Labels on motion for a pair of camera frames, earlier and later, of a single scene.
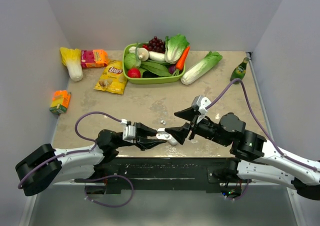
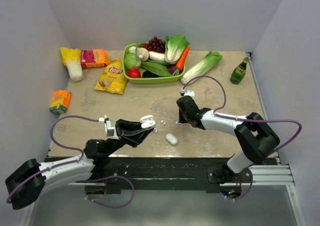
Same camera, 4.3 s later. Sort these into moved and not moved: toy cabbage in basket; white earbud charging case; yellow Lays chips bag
Moved: white earbud charging case
Not moved: yellow Lays chips bag; toy cabbage in basket
